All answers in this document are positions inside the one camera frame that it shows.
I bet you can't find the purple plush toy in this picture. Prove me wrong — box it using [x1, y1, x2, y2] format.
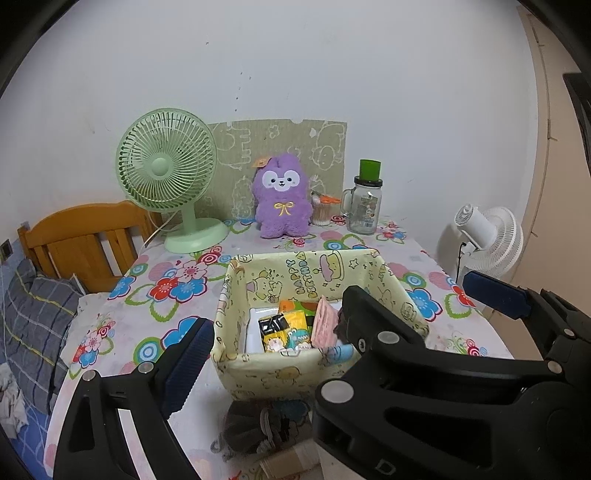
[250, 154, 317, 240]

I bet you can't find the blue bed sheet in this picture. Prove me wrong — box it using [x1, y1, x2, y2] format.
[0, 406, 56, 480]

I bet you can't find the pink packet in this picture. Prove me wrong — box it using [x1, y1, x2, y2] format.
[310, 296, 343, 348]

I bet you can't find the white fan cord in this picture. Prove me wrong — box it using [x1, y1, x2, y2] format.
[141, 212, 185, 254]

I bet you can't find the green desk fan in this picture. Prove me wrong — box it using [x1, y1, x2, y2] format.
[115, 108, 229, 254]

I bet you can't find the cotton swab container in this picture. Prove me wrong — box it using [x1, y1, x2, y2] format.
[310, 191, 335, 226]

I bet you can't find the grey plaid pillow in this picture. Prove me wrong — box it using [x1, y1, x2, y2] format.
[0, 258, 86, 414]

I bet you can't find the white blanket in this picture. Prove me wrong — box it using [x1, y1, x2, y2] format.
[69, 292, 118, 333]

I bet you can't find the crumpled white cloth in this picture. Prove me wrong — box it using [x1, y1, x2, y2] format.
[0, 374, 26, 439]

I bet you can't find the yellow cartoon storage box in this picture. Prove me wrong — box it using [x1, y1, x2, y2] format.
[210, 248, 430, 401]

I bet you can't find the green tissue packet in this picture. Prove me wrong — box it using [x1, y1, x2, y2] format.
[257, 300, 309, 354]

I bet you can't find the beige door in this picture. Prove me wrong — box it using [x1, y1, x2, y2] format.
[517, 7, 591, 315]

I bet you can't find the wooden bed headboard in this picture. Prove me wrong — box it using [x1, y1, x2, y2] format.
[17, 200, 162, 294]

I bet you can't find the white standing fan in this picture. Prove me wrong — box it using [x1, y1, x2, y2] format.
[436, 203, 525, 282]

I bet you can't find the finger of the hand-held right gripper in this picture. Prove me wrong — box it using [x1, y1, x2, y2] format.
[313, 285, 561, 455]
[463, 271, 591, 370]

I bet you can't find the grey sock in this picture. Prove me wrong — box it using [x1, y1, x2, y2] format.
[221, 401, 289, 455]

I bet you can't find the green cartoon printed board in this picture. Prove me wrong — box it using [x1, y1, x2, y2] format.
[205, 119, 348, 222]

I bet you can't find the glass jar mug green lid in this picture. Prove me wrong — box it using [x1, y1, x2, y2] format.
[342, 159, 385, 234]

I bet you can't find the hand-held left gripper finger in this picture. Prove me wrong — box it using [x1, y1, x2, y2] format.
[53, 316, 215, 480]

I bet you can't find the floral tablecloth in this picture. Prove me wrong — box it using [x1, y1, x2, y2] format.
[44, 217, 515, 480]

